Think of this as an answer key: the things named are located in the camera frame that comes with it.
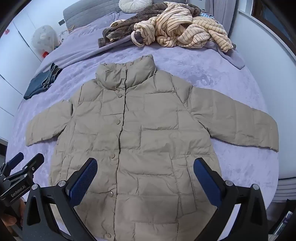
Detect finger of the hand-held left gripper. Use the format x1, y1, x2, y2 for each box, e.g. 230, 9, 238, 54
0, 152, 25, 179
5, 153, 45, 183

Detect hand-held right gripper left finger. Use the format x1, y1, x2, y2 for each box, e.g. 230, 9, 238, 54
22, 158, 99, 241

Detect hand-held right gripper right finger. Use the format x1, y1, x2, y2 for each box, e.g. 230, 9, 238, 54
193, 158, 270, 241

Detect beige puffer jacket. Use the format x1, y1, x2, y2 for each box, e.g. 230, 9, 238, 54
25, 54, 279, 241

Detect person's left hand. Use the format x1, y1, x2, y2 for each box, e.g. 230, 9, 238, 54
0, 198, 26, 232

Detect folded blue jeans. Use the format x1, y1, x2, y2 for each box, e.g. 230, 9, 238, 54
23, 62, 63, 100

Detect white wardrobe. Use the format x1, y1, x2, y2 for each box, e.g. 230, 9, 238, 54
0, 11, 44, 139

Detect purple bed blanket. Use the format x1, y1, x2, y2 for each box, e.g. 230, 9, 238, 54
5, 11, 280, 241

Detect white plastic bag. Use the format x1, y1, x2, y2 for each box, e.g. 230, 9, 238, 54
31, 24, 59, 57

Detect mauve bed cover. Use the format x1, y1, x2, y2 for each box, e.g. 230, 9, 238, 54
55, 11, 245, 70

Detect cream striped garment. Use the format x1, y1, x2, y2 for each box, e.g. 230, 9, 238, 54
131, 2, 234, 52

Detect grey quilted headboard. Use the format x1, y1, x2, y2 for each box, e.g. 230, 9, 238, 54
63, 0, 130, 30

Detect brown fleece garment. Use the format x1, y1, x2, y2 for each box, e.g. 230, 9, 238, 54
98, 1, 201, 49

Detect blue patterned cloth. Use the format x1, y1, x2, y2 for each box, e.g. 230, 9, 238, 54
199, 10, 219, 24

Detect grey curtain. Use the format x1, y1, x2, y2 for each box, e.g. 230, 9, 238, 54
203, 0, 234, 37

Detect dark framed window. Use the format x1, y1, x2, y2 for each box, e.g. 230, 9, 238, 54
251, 0, 296, 58

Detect white round cushion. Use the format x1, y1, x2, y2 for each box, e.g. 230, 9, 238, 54
119, 0, 153, 13

